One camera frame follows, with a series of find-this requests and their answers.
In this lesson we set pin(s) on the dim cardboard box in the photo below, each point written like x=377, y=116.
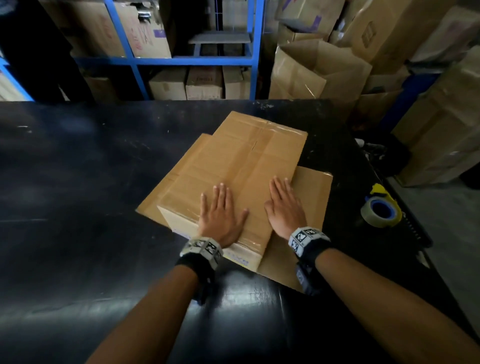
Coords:
x=101, y=89

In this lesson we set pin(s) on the clear packing tape roll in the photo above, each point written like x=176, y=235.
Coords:
x=369, y=217

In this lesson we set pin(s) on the tall stacked cardboard box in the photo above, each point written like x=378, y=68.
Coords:
x=442, y=131

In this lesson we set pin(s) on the person's left hand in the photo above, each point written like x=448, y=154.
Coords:
x=219, y=225

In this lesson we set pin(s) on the left wrist marker band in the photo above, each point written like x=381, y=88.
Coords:
x=202, y=249

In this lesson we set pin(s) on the wrist marker band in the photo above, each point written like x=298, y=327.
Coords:
x=202, y=249
x=307, y=240

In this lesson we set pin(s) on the low cardboard box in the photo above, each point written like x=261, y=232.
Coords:
x=375, y=107

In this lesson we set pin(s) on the cardboard box with pink scribble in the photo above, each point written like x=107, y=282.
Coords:
x=146, y=35

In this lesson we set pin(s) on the large plain cardboard box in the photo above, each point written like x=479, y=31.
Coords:
x=90, y=30

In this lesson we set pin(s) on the tilted large cardboard box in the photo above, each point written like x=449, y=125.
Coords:
x=390, y=30

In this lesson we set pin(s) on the grey step stool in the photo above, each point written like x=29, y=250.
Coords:
x=219, y=38

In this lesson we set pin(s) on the yellow tape dispenser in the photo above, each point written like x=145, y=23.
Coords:
x=379, y=190

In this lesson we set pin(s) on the person's right hand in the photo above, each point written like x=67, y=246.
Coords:
x=287, y=219

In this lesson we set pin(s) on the taped brown cardboard box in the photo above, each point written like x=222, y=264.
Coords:
x=240, y=161

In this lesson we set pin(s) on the right wrist marker band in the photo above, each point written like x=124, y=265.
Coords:
x=307, y=240

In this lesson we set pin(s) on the blue cart frame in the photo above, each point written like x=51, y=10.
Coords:
x=408, y=97

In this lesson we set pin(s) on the person's right forearm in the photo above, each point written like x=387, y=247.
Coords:
x=390, y=311

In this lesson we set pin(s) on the small cardboard box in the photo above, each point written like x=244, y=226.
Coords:
x=168, y=84
x=204, y=82
x=236, y=82

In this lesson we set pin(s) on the person's left forearm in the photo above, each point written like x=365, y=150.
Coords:
x=150, y=322

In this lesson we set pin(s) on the cardboard box with purple tape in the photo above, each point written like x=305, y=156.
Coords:
x=311, y=13

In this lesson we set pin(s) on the pale cardboard box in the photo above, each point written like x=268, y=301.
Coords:
x=450, y=33

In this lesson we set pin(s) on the person's right middle finger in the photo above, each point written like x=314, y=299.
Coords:
x=280, y=189

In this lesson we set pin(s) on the person's left little finger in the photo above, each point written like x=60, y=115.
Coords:
x=203, y=208

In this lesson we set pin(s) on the person's right little finger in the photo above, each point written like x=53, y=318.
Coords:
x=297, y=201

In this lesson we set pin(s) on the open empty cardboard box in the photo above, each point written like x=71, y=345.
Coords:
x=318, y=71

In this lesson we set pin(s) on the person's left middle finger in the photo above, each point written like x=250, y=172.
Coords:
x=222, y=197

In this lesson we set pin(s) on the person's right thumb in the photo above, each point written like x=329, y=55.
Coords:
x=270, y=212

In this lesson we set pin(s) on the flat brown cardboard sheet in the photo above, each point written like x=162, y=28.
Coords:
x=311, y=195

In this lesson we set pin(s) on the person's left thumb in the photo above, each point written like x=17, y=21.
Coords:
x=241, y=219

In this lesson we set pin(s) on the blue metal shelf rack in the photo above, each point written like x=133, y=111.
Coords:
x=195, y=60

